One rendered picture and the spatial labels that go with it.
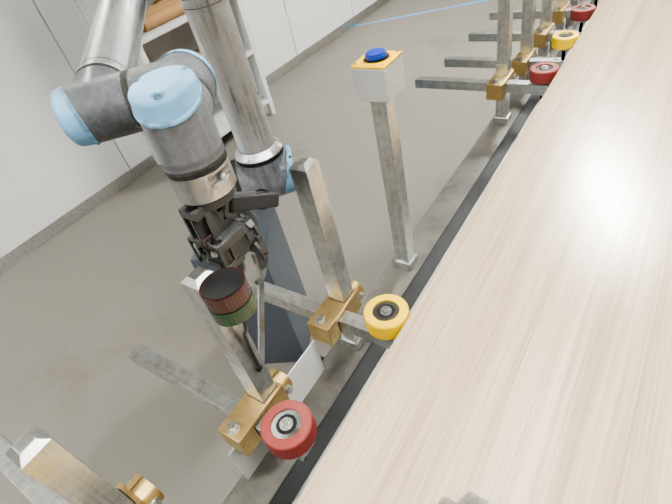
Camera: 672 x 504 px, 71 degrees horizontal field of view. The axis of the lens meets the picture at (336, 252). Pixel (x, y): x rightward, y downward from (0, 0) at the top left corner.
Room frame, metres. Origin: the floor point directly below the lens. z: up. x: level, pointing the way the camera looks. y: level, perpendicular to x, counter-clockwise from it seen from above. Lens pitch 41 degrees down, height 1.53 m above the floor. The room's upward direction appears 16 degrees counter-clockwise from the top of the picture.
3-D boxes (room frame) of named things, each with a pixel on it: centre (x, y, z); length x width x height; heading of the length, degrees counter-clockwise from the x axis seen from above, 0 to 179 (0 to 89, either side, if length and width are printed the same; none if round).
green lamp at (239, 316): (0.44, 0.15, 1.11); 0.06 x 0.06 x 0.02
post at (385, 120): (0.85, -0.17, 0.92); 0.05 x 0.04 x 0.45; 137
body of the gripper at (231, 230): (0.61, 0.16, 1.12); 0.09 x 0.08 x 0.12; 137
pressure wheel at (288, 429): (0.38, 0.14, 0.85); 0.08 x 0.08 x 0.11
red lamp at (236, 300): (0.44, 0.15, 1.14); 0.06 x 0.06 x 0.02
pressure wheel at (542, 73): (1.27, -0.73, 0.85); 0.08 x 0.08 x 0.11
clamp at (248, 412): (0.45, 0.19, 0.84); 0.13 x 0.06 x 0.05; 137
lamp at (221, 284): (0.44, 0.15, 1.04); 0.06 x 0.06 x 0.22; 47
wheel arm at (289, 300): (0.67, 0.09, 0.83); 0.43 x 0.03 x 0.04; 47
